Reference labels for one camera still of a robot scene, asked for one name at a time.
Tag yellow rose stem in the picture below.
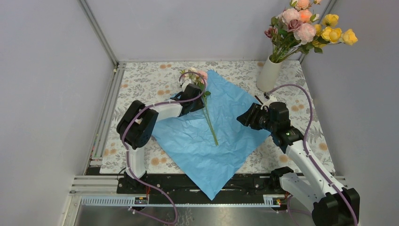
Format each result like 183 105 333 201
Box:
285 14 358 55

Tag blue wrapping paper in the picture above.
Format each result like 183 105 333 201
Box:
152 70 270 200

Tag cream white rose stem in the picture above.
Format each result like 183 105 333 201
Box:
179 67 202 85

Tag purple cable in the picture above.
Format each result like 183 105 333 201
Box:
120 72 208 226
263 83 359 226

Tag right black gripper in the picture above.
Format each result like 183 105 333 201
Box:
236 103 277 133

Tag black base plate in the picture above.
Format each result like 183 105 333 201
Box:
117 174 290 207

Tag floral patterned table mat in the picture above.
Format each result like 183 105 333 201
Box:
98 60 335 174

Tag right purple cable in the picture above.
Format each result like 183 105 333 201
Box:
263 83 359 226

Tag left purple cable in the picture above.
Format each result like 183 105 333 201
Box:
120 72 208 226

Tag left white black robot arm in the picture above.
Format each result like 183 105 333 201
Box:
116 83 204 194

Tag white slotted cable duct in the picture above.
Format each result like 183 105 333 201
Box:
81 195 281 208

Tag dark pink flower stem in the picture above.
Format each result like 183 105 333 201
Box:
264 17 300 63

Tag light pink rose stem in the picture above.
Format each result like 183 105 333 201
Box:
276 23 316 63

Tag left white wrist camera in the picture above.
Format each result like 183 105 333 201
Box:
181 81 192 91

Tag left aluminium frame post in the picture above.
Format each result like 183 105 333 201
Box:
77 0 119 68

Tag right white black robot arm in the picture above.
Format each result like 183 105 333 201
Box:
237 102 360 226

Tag beige cylindrical vase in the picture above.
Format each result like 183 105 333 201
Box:
256 55 282 92

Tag small pink rose stem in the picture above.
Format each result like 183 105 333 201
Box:
196 71 219 146

